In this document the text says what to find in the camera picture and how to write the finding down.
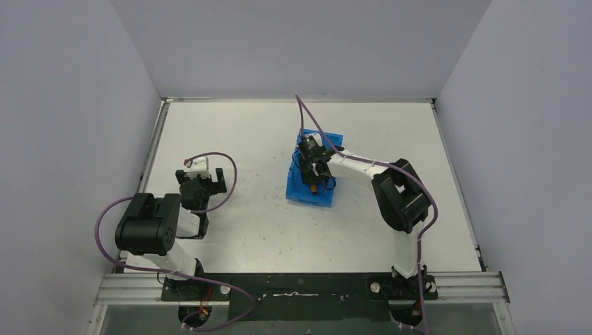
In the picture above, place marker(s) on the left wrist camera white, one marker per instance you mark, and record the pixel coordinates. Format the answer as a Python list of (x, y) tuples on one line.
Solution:
[(197, 166)]

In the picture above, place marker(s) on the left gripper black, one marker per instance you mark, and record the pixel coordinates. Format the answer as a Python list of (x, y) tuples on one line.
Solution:
[(210, 183)]

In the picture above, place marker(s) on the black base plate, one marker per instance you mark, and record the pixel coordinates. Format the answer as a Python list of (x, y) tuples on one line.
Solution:
[(259, 297)]

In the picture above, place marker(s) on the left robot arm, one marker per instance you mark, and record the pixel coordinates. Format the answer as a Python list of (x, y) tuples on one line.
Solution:
[(151, 228)]

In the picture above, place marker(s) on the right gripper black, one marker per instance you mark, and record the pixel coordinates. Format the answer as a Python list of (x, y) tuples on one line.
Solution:
[(313, 172)]

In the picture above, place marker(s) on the aluminium frame rail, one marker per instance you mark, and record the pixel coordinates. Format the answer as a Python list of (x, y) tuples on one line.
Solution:
[(468, 303)]

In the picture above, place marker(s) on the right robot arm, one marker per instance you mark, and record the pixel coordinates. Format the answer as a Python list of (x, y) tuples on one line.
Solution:
[(403, 204)]

